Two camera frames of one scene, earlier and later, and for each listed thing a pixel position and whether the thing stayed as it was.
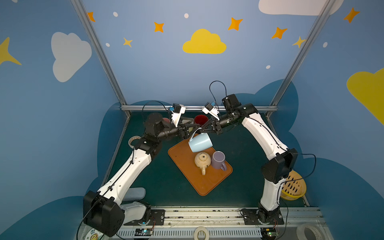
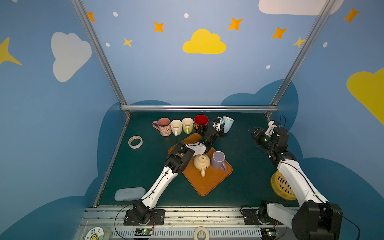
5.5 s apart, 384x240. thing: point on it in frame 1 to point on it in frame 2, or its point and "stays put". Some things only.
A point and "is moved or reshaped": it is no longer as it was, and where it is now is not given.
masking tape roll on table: (131, 138) stays put
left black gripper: (184, 131) to (214, 129)
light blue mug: (199, 142) is moved or reshaped
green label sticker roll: (94, 234) stays put
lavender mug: (218, 161) stays put
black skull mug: (200, 119) stays put
